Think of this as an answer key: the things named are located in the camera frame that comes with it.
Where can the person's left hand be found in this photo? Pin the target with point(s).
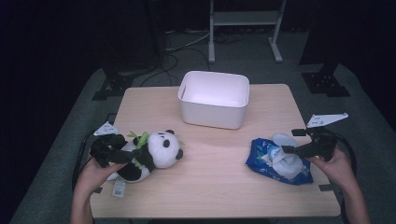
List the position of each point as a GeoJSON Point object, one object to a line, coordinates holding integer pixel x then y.
{"type": "Point", "coordinates": [90, 177]}

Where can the blue wet wipes pack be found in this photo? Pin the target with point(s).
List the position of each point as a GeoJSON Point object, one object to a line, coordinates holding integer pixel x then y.
{"type": "Point", "coordinates": [258, 158]}

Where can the black tape strip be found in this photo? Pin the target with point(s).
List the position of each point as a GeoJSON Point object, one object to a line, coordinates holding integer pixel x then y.
{"type": "Point", "coordinates": [327, 187]}
{"type": "Point", "coordinates": [98, 190]}

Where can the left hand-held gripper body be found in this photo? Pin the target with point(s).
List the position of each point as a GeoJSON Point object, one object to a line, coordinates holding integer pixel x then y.
{"type": "Point", "coordinates": [106, 146]}

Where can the panda plush toy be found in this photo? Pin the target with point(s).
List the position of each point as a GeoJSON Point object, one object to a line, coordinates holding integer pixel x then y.
{"type": "Point", "coordinates": [162, 149]}

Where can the black stand base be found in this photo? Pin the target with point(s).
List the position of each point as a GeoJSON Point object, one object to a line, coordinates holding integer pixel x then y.
{"type": "Point", "coordinates": [325, 82]}
{"type": "Point", "coordinates": [113, 85]}

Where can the white metal stand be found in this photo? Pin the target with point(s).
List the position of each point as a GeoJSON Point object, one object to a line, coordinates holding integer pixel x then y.
{"type": "Point", "coordinates": [246, 18]}

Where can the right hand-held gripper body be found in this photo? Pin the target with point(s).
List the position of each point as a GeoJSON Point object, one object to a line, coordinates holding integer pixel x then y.
{"type": "Point", "coordinates": [322, 144]}

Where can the white plastic bin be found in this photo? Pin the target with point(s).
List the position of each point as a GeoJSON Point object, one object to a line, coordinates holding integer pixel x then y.
{"type": "Point", "coordinates": [214, 115]}

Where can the white wet wipe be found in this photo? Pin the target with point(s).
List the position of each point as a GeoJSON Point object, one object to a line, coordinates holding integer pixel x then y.
{"type": "Point", "coordinates": [288, 168]}

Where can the person's right hand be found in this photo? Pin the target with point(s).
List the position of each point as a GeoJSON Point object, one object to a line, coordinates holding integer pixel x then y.
{"type": "Point", "coordinates": [339, 169]}

